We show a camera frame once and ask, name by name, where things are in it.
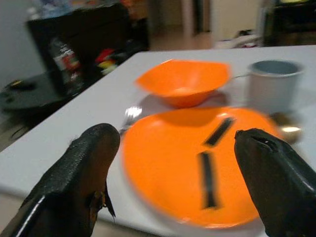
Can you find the orange plate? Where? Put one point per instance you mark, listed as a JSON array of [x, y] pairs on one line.
[[160, 160]]

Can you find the black shelf unit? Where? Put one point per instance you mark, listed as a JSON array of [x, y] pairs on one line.
[[288, 24]]

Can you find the pair of shoes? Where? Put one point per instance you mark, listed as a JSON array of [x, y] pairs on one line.
[[237, 39]]

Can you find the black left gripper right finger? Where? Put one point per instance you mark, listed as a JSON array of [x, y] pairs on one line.
[[276, 182]]

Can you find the grey cup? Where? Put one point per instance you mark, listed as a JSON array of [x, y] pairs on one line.
[[271, 91]]

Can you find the dark bottle with label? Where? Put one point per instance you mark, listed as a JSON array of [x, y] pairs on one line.
[[65, 61]]

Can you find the black cabinet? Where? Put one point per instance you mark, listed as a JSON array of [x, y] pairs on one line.
[[98, 32]]

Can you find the gold spoon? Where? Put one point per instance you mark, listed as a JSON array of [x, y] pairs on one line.
[[288, 128]]

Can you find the black tape strip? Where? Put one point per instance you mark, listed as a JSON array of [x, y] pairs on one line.
[[219, 130], [208, 180]]

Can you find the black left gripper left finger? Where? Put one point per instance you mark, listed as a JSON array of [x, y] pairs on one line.
[[71, 177]]

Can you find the colourful toys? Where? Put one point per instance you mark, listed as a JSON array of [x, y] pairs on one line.
[[106, 59]]

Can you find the silver fork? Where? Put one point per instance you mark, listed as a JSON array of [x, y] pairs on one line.
[[130, 116]]

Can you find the orange bowl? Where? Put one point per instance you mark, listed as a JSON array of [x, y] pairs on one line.
[[182, 76]]

